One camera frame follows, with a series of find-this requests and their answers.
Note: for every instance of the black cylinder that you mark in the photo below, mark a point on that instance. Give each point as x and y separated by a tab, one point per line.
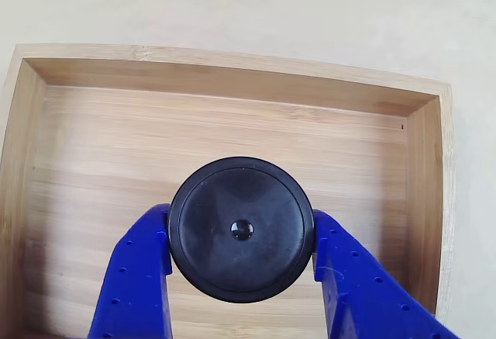
240	230

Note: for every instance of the wooden box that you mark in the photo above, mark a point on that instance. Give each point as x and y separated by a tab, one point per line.
116	153

